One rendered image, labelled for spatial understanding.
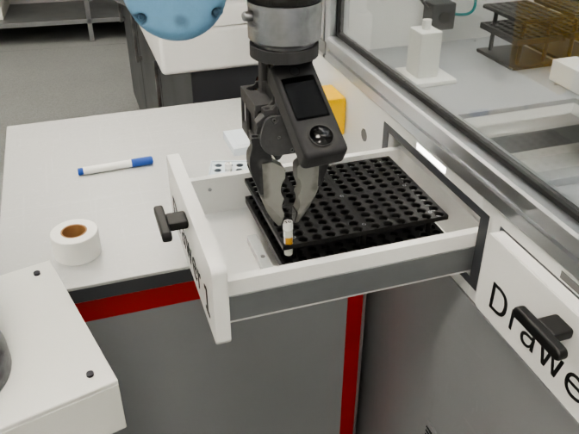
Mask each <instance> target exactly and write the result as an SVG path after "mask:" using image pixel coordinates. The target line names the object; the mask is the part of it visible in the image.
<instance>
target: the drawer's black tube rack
mask: <svg viewBox="0 0 579 434"><path fill-rule="evenodd" d="M327 169H328V170H327V172H326V174H325V176H324V179H323V181H322V184H321V186H319V188H318V190H317V193H316V195H315V197H314V199H313V201H312V203H311V204H310V206H309V208H308V210H307V211H306V213H305V214H304V215H303V217H302V218H301V219H300V221H299V222H297V223H294V222H293V239H295V240H296V242H297V244H298V248H295V249H293V254H292V255H291V256H285V255H284V251H283V249H282V248H281V246H280V244H279V243H278V242H277V239H276V237H275V235H274V234H273V232H272V230H271V228H270V227H269V225H268V223H267V221H266V220H265V217H264V216H263V214H262V213H261V211H260V209H259V207H258V205H257V203H256V202H255V200H254V199H253V197H252V195H249V196H246V205H247V206H248V208H249V210H250V212H251V214H252V216H253V218H254V219H255V221H256V223H257V225H258V227H259V229H260V231H261V233H262V234H263V236H264V238H265V240H266V242H267V244H268V246H269V247H270V249H271V251H272V253H273V255H274V257H275V259H276V260H277V262H278V264H279V265H284V264H292V263H296V262H301V261H305V260H309V259H314V258H318V257H327V256H332V255H336V254H340V253H345V252H349V251H357V250H362V249H367V248H371V247H376V246H380V245H388V244H393V243H397V242H402V241H407V240H411V239H419V238H424V237H428V236H433V235H437V234H441V233H444V232H443V231H442V230H441V229H440V228H439V227H438V226H437V225H436V224H435V223H434V222H435V221H441V220H448V217H449V215H448V214H447V213H446V212H445V211H444V210H443V209H442V208H441V207H440V206H439V205H438V204H437V203H436V202H435V201H434V200H433V199H432V198H431V197H430V196H429V195H428V194H427V193H426V192H425V191H424V190H423V189H422V188H421V187H420V186H419V185H418V184H417V183H416V182H415V181H414V180H413V179H412V178H411V177H410V176H409V175H408V174H407V173H406V172H405V171H404V170H403V169H402V168H401V167H400V166H399V165H398V164H397V163H396V162H395V161H394V160H393V159H392V158H391V157H390V156H386V157H380V158H370V159H365V160H359V161H353V162H348V163H342V164H332V165H329V166H328V168H327ZM342 172H345V173H342ZM330 174H332V175H330ZM358 175H360V176H358ZM288 176H291V177H288ZM402 178H404V179H402ZM293 185H296V180H295V178H294V174H293V171H288V172H285V179H284V181H283V183H282V187H284V188H282V187H281V193H282V196H283V204H282V210H283V211H284V212H285V218H284V219H285V220H292V206H293V205H294V202H295V200H296V194H295V192H294V188H295V186H293ZM412 189H415V190H412ZM423 200H425V201H423ZM427 205H431V206H427ZM432 210H436V211H432ZM436 215H440V216H436Z"/></svg>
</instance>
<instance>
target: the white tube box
mask: <svg viewBox="0 0 579 434"><path fill-rule="evenodd" d="M226 162H231V163H232V171H241V170H246V169H248V166H247V162H246V160H213V161H212V160H211V162H210V167H209V175H213V174H219V173H224V172H226V170H225V163H226Z"/></svg>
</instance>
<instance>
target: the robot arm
mask: <svg viewBox="0 0 579 434"><path fill-rule="evenodd" d="M114 1H116V2H118V3H120V4H123V5H125V6H127V8H128V10H129V12H130V14H131V15H132V17H133V18H134V19H135V20H136V21H137V23H138V24H139V25H140V26H141V27H142V28H144V29H145V30H146V31H147V32H148V33H150V34H152V35H154V36H157V37H159V38H161V39H164V40H178V41H181V40H190V39H193V38H196V37H197V36H200V35H201V34H204V33H205V32H207V31H208V30H209V29H211V28H212V27H213V26H214V25H215V23H216V22H217V20H218V19H219V18H220V16H221V15H222V13H223V9H224V7H225V3H226V0H114ZM241 17H242V20H243V21H244V22H247V30H248V38H249V39H250V41H249V44H250V56H251V57H252V58H253V59H255V60H257V61H258V76H257V77H256V81H255V84H251V85H243V86H240V94H241V119H242V129H243V130H244V132H245V133H246V135H247V138H248V139H249V140H250V145H249V146H248V148H247V150H246V162H247V166H248V169H249V171H250V173H251V176H252V179H253V181H254V182H255V184H256V187H257V189H258V193H259V195H260V198H261V200H262V202H263V204H264V206H265V209H266V211H267V213H268V215H269V216H270V217H271V218H272V220H273V221H274V222H275V223H276V224H277V225H278V226H282V225H283V221H284V218H285V212H284V211H283V210H282V204H283V196H282V193H281V187H282V183H283V181H284V179H285V169H284V167H283V166H282V164H281V163H280V162H279V161H278V160H279V159H280V158H281V157H282V156H283V155H286V154H292V153H295V154H296V156H297V158H296V159H294V161H293V174H294V178H295V180H296V186H295V188H294V192H295V194H296V200H295V202H294V205H293V206H292V221H293V222H294V223H297V222H299V221H300V219H301V218H302V217H303V215H304V214H305V213H306V211H307V210H308V208H309V206H310V204H311V203H312V201H313V199H314V197H315V195H316V193H317V190H318V188H319V186H321V184H322V181H323V179H324V176H325V174H326V172H327V168H328V166H329V164H332V163H337V162H340V161H342V160H343V158H344V156H345V155H346V151H347V145H346V142H345V140H344V137H343V135H342V132H341V131H340V129H339V125H338V123H337V121H336V119H335V116H334V114H333V111H332V109H331V107H330V104H329V102H328V100H327V97H326V94H325V92H324V90H323V88H322V86H321V82H320V80H319V78H318V76H317V73H316V71H315V69H314V66H313V64H312V62H311V61H312V60H314V59H316V58H317V57H318V52H319V41H318V40H319V39H320V38H321V24H322V0H247V11H244V12H242V14H241ZM252 89H253V90H252ZM254 89H255V90H254ZM245 106H246V120H245ZM271 155H273V157H274V158H275V159H274V158H272V157H271ZM11 365H12V361H11V355H10V353H9V347H8V345H7V341H6V339H5V337H4V335H3V334H2V332H1V331H0V392H1V391H2V389H3V387H4V386H5V384H6V382H7V380H8V379H9V375H10V371H11Z"/></svg>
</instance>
